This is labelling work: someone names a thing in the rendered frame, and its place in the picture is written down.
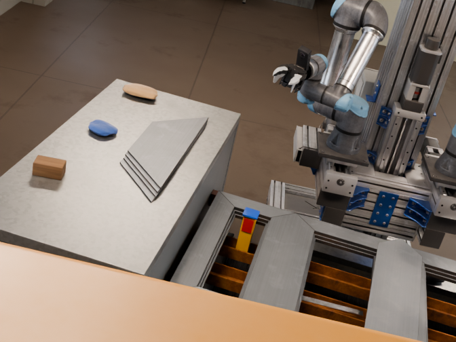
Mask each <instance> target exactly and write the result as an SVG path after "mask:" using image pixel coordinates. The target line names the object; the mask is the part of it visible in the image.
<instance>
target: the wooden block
mask: <svg viewBox="0 0 456 342"><path fill-rule="evenodd" d="M66 164H67V161H66V160H64V159H57V158H53V157H47V156H42V155H38V156H37V157H36V159H35V160H34V162H33V173H32V175H35V176H41V177H45V178H52V179H56V180H60V181H61V180H62V177H63V176H64V174H65V172H66Z"/></svg>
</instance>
